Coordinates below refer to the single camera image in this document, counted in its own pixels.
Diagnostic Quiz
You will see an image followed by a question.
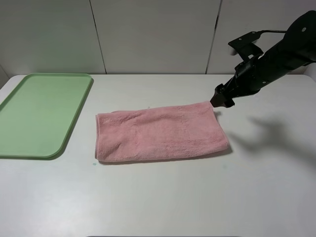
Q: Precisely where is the pink terry towel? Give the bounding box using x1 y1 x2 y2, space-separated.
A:
95 101 229 163

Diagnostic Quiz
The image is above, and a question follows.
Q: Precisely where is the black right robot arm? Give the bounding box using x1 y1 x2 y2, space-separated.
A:
210 10 316 108

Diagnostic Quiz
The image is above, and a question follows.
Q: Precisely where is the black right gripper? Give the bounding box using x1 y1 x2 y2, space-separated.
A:
210 58 268 108

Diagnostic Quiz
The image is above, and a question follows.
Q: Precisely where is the green plastic tray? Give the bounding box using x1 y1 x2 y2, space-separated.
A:
0 73 93 159

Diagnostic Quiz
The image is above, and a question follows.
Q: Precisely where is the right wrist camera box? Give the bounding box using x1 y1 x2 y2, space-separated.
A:
228 32 263 62

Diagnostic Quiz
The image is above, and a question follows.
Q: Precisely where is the black right camera cable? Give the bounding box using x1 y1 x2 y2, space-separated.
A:
258 29 288 35

